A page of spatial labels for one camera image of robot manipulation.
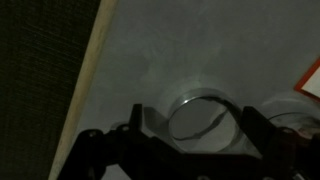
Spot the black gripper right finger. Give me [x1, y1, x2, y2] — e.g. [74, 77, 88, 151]
[239, 105, 320, 180]

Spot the clear glass cup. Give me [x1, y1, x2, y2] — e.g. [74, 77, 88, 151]
[167, 87, 246, 153]

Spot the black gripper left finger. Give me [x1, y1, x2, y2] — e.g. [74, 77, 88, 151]
[58, 103, 188, 180]

